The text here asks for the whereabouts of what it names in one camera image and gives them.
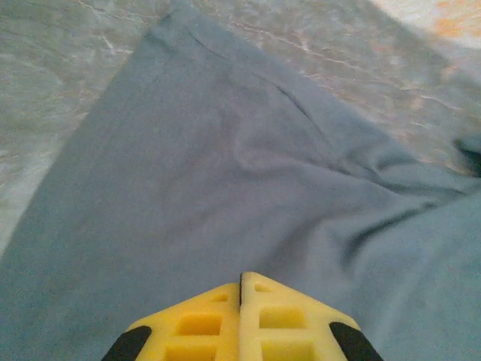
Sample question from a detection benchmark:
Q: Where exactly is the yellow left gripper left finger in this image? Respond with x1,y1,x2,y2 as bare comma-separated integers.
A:
100,281,242,361

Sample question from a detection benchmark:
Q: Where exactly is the orange patterned white backdrop curtain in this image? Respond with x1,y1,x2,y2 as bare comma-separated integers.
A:
370,0,481,50

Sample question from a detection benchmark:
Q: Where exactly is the grey-blue t-shirt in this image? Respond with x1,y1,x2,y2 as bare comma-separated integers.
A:
0,0,481,361

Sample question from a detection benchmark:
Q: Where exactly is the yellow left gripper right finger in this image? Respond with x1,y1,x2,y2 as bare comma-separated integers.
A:
239,271,385,361

